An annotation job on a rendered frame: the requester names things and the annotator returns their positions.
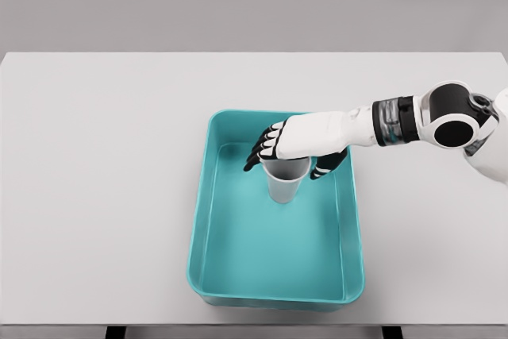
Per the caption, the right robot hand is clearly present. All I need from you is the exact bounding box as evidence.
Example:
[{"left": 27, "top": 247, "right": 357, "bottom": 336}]
[{"left": 242, "top": 110, "right": 354, "bottom": 182}]

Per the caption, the grey paper cup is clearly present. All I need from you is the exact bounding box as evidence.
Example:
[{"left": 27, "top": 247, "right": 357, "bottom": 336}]
[{"left": 260, "top": 155, "right": 312, "bottom": 204}]

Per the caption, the teal plastic basket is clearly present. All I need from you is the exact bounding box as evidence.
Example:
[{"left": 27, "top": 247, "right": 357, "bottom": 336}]
[{"left": 186, "top": 109, "right": 366, "bottom": 310}]

